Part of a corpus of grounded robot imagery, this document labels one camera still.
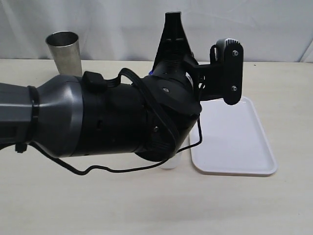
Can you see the white plastic tray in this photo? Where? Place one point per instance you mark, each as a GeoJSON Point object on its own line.
{"type": "Point", "coordinates": [233, 141]}

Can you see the clear plastic tall container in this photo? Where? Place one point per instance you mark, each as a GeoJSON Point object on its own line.
{"type": "Point", "coordinates": [175, 160]}

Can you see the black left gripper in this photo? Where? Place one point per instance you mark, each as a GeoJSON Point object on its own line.
{"type": "Point", "coordinates": [183, 79]}

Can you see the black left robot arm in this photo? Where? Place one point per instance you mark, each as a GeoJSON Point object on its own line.
{"type": "Point", "coordinates": [71, 116]}

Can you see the white backdrop curtain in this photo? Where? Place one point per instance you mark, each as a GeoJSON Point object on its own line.
{"type": "Point", "coordinates": [269, 30]}

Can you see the stainless steel cup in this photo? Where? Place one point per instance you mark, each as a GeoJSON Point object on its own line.
{"type": "Point", "coordinates": [64, 48]}

